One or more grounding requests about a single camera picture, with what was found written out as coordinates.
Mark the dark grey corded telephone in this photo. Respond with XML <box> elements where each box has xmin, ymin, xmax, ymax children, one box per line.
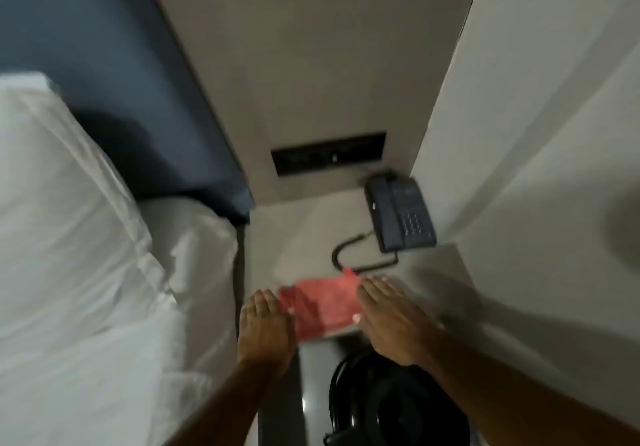
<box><xmin>381</xmin><ymin>175</ymin><xmax>437</xmax><ymax>253</ymax></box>

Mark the dark grey pedal bin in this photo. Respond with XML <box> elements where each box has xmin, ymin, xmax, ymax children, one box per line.
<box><xmin>323</xmin><ymin>345</ymin><xmax>472</xmax><ymax>446</ymax></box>

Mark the blue padded headboard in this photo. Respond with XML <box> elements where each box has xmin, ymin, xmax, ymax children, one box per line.
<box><xmin>0</xmin><ymin>0</ymin><xmax>255</xmax><ymax>224</ymax></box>

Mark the red cleaning cloth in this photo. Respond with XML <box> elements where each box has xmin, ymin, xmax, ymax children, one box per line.
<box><xmin>277</xmin><ymin>267</ymin><xmax>364</xmax><ymax>340</ymax></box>

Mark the black coiled telephone cord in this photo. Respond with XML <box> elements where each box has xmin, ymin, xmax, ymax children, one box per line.
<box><xmin>331</xmin><ymin>230</ymin><xmax>400</xmax><ymax>275</ymax></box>

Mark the grey bedside table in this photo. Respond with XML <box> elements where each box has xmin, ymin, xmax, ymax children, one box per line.
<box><xmin>243</xmin><ymin>188</ymin><xmax>483</xmax><ymax>349</ymax></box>

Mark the dark grey telephone handset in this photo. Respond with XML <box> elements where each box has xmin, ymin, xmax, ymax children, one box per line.
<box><xmin>363</xmin><ymin>173</ymin><xmax>399</xmax><ymax>255</ymax></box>

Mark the person's right forearm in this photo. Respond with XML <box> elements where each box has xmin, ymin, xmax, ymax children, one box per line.
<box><xmin>425</xmin><ymin>330</ymin><xmax>640</xmax><ymax>446</ymax></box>

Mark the person's left forearm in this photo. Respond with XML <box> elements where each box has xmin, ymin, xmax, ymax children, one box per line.
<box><xmin>162</xmin><ymin>358</ymin><xmax>293</xmax><ymax>446</ymax></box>

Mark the person's left hand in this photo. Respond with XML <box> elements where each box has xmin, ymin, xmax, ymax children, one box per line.
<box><xmin>237</xmin><ymin>288</ymin><xmax>297</xmax><ymax>369</ymax></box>

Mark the person's right hand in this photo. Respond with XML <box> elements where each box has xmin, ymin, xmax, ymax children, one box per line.
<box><xmin>355</xmin><ymin>276</ymin><xmax>442</xmax><ymax>368</ymax></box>

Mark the black wall socket panel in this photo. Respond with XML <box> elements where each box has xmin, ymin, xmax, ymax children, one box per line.
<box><xmin>270</xmin><ymin>131</ymin><xmax>387</xmax><ymax>178</ymax></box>

